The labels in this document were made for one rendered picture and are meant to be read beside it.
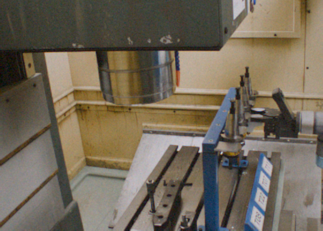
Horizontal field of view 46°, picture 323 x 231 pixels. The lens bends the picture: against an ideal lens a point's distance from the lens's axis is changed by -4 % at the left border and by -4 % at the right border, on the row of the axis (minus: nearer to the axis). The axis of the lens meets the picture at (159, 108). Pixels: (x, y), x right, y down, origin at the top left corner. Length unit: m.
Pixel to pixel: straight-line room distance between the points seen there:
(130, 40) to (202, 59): 1.19
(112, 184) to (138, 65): 1.50
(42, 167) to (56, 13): 0.68
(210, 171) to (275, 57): 0.81
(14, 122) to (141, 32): 0.60
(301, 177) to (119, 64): 1.24
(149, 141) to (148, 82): 1.29
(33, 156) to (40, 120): 0.11
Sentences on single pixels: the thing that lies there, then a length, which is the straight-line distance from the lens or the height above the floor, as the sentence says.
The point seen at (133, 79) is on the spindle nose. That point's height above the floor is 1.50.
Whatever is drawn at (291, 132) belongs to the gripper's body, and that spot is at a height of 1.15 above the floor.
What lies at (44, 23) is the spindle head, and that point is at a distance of 0.75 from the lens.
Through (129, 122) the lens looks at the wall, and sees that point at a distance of 2.10.
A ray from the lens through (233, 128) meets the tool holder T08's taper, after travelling 1.12.
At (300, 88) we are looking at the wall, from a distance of 1.84.
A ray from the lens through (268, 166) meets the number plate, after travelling 1.57.
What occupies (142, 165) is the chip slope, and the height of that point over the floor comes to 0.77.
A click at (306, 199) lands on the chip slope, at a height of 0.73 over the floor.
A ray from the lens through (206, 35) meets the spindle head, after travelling 0.63.
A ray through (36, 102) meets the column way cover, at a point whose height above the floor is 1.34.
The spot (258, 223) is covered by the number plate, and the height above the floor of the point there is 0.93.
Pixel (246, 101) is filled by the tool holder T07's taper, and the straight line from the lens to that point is 1.33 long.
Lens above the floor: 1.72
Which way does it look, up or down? 21 degrees down
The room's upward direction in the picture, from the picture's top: 5 degrees counter-clockwise
